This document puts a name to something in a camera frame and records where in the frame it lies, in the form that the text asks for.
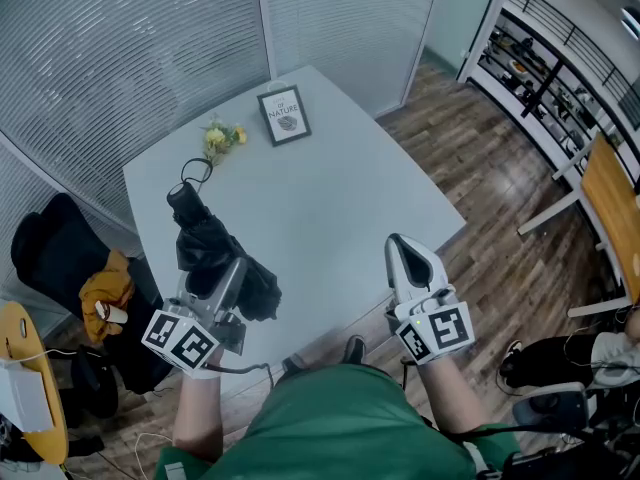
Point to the grey square table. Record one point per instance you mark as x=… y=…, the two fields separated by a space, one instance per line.
x=325 y=208

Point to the black office chair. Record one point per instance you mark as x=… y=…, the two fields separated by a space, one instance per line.
x=55 y=248

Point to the orange jacket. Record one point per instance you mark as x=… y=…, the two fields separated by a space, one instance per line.
x=107 y=288

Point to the yellow artificial flower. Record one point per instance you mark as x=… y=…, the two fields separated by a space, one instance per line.
x=217 y=138

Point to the person's right black shoe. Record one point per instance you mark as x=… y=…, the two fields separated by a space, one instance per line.
x=355 y=350

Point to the grey chair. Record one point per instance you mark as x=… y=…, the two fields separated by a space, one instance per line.
x=555 y=408

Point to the black framed picture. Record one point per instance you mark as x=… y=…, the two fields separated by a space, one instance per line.
x=284 y=115

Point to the white bottle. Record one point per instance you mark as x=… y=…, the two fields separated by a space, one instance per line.
x=117 y=314

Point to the person's green shirt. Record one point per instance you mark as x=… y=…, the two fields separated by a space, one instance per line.
x=340 y=428

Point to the black bag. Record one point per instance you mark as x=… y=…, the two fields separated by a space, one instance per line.
x=95 y=383

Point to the person's left forearm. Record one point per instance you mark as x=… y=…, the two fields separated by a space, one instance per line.
x=197 y=418

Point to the black and white shelf rack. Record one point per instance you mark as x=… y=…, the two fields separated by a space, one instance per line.
x=540 y=78

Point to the person's black shoe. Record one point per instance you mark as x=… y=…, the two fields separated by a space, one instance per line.
x=292 y=364
x=355 y=350

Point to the black folding umbrella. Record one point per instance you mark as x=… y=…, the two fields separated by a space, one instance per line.
x=210 y=243

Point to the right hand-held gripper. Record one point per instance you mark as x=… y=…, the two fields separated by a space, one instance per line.
x=445 y=328

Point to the person's right forearm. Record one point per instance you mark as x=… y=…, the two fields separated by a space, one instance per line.
x=450 y=398

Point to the round yellow table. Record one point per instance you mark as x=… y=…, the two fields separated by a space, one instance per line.
x=50 y=433

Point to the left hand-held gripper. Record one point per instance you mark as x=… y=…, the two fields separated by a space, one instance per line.
x=180 y=338

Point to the wooden desk with white frame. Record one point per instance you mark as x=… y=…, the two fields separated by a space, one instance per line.
x=610 y=208

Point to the small black remote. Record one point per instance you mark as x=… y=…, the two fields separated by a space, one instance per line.
x=23 y=328

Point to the white box appliance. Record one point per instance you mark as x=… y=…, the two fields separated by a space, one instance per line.
x=25 y=398

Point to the person's left black shoe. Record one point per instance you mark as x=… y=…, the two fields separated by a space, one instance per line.
x=292 y=364

